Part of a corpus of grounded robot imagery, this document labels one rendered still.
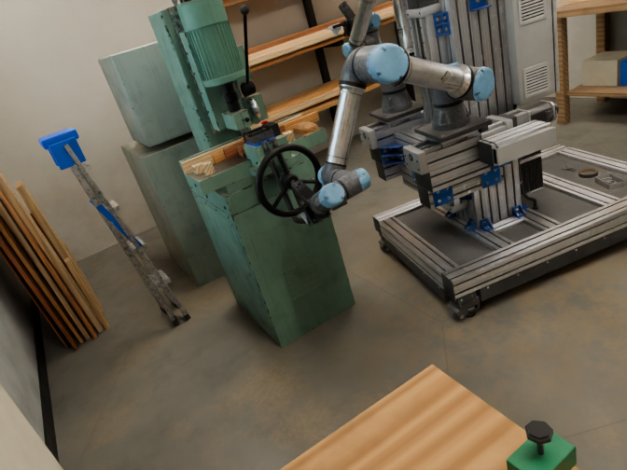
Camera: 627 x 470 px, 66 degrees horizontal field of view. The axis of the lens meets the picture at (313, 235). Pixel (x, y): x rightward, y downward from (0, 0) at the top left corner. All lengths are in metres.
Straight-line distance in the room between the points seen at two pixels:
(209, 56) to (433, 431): 1.53
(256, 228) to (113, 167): 2.43
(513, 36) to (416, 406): 1.59
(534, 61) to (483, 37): 0.25
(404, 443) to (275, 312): 1.24
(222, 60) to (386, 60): 0.72
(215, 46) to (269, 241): 0.82
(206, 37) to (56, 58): 2.35
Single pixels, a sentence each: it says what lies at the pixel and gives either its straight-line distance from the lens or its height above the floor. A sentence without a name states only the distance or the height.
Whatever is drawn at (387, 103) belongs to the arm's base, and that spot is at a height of 0.87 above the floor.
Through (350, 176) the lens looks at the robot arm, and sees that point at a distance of 1.61.
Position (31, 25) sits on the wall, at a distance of 4.26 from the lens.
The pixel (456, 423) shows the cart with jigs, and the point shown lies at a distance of 1.18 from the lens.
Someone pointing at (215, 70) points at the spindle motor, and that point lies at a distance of 2.04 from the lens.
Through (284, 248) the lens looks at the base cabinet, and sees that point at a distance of 2.16.
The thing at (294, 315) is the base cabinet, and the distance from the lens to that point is 2.32.
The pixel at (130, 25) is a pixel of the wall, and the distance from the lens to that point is 4.35.
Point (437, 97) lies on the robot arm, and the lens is 2.00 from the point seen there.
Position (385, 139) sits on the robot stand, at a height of 0.71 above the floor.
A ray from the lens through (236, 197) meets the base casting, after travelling 2.01.
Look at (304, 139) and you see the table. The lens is 2.11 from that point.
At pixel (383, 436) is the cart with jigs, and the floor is 0.53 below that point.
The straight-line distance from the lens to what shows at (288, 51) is 4.18.
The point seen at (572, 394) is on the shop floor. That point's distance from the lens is 1.96.
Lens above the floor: 1.42
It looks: 26 degrees down
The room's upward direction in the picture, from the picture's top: 17 degrees counter-clockwise
